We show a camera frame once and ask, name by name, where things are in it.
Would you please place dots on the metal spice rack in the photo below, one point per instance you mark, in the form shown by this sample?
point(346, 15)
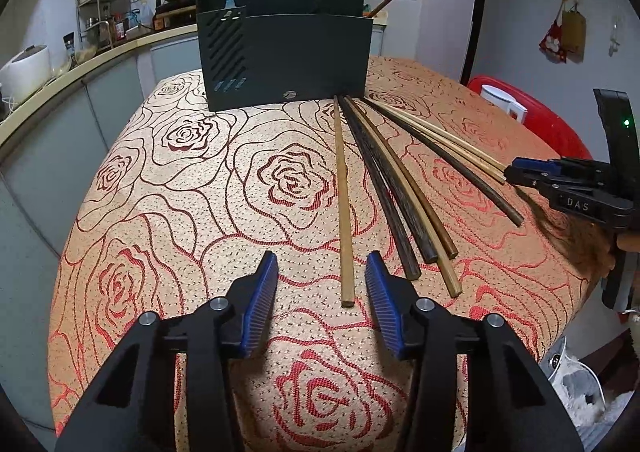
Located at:
point(102, 2)

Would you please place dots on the white rice cooker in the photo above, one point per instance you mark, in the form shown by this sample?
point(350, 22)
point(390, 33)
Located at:
point(25, 70)

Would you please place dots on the dark textured chopstick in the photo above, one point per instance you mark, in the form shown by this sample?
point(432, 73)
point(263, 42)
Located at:
point(392, 182)
point(376, 182)

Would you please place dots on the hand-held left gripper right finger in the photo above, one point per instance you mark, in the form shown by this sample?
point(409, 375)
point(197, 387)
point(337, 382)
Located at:
point(382, 312)

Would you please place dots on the kitchen counter with cabinets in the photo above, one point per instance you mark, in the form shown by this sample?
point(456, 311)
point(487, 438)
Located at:
point(75, 97)

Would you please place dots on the red plastic stool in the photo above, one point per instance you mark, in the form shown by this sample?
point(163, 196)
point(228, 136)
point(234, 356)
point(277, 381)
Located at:
point(555, 125)

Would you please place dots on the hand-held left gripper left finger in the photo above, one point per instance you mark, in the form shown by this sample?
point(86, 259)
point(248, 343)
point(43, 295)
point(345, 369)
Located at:
point(260, 312)

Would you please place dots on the pale bamboo chopstick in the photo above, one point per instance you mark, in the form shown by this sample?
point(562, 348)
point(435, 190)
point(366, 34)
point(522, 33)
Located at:
point(450, 149)
point(450, 138)

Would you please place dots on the white cup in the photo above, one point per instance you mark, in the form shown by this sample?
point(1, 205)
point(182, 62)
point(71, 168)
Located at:
point(502, 105)

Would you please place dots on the dark green chopstick holder box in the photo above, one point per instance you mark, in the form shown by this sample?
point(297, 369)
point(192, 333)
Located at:
point(300, 52)

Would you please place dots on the brown curved chopstick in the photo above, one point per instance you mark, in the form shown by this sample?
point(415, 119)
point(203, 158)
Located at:
point(445, 239)

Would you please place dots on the rose-patterned tablecloth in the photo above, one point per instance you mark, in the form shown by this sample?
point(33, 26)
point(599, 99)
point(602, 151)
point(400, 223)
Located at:
point(200, 212)

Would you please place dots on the person's right hand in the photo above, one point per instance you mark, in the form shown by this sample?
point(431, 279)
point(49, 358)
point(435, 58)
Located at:
point(629, 241)

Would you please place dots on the light brown chopstick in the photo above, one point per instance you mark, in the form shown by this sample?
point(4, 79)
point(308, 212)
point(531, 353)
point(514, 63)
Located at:
point(344, 212)
point(450, 279)

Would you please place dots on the long dark slender chopstick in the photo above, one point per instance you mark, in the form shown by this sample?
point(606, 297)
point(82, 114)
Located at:
point(480, 189)

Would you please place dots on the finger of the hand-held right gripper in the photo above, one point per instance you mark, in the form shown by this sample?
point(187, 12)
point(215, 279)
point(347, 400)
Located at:
point(530, 166)
point(580, 204)

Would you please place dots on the white wall hook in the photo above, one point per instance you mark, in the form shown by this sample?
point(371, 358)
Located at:
point(616, 35)

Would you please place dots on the red wall hanging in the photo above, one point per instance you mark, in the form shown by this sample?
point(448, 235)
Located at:
point(557, 40)

